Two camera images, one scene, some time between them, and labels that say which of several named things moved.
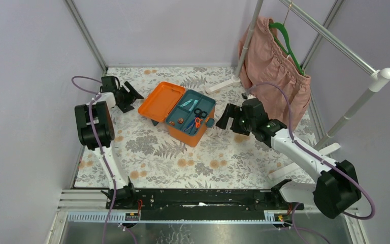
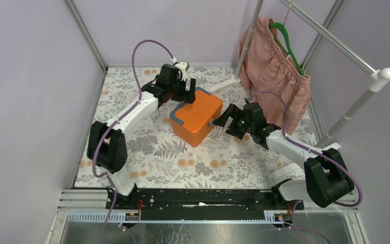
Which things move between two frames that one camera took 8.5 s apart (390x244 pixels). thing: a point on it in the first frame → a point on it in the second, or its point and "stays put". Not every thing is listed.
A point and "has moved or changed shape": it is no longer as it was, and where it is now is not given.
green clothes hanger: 289,52 stays put
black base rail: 200,204 stays put
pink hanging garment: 267,61 stays put
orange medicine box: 188,115 has moved or changed shape
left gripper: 126,97 → 180,93
